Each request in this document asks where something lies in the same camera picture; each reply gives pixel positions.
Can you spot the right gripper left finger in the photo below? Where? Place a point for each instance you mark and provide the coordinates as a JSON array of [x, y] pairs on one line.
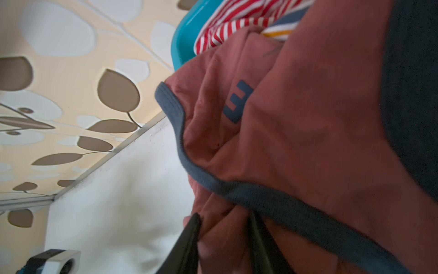
[[183, 258]]

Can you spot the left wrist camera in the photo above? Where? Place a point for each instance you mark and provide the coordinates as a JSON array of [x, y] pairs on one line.
[[53, 261]]

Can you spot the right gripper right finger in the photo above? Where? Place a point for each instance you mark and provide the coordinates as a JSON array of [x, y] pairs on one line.
[[265, 255]]

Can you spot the red tank top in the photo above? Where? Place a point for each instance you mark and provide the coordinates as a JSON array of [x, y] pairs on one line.
[[331, 137]]

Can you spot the red white striped garment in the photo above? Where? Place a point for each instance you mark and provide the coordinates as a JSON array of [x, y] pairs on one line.
[[277, 19]]

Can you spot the teal plastic basket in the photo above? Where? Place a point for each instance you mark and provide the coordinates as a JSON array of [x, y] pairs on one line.
[[184, 38]]

